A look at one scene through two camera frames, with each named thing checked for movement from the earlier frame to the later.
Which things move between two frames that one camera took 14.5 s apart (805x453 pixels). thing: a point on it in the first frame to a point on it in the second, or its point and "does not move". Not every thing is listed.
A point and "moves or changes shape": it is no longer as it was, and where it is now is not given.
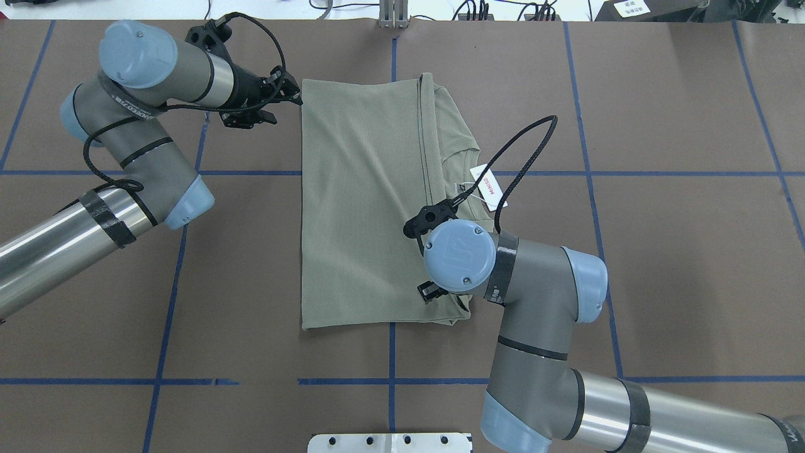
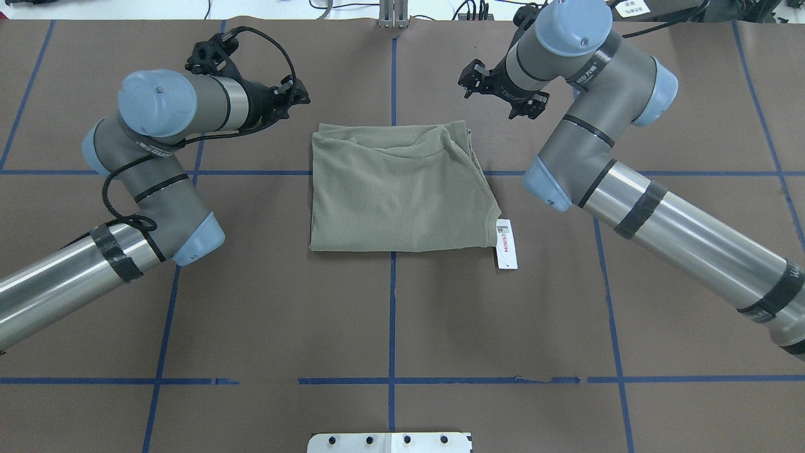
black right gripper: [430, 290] to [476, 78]
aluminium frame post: [394, 14] does not move
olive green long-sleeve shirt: [374, 153] moves or changes shape
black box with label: [652, 11] does not move
